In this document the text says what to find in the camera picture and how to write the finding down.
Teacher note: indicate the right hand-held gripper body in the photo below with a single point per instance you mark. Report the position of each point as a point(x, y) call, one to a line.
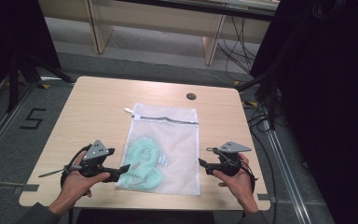
point(230, 163)

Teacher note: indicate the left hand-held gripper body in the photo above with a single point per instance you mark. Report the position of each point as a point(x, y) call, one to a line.
point(95, 152)

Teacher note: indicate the white mesh laundry bag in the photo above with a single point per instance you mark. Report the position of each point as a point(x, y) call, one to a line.
point(174, 149)

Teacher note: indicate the person's right hand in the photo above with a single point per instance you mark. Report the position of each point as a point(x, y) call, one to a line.
point(240, 183)

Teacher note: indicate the person's left hand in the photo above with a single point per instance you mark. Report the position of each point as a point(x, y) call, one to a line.
point(74, 185)

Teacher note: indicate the mint green garment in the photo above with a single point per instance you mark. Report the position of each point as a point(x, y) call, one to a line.
point(144, 165)

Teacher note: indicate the grey tape strip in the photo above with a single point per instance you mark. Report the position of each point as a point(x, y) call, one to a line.
point(26, 188)
point(266, 198)

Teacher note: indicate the black metal stand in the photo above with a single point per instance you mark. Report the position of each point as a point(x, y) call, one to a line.
point(268, 93)
point(14, 81)

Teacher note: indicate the black curtain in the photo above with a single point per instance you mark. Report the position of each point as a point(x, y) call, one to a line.
point(329, 93)
point(9, 40)

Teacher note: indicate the aluminium floor rail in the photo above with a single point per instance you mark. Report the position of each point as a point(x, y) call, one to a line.
point(3, 127)
point(287, 177)

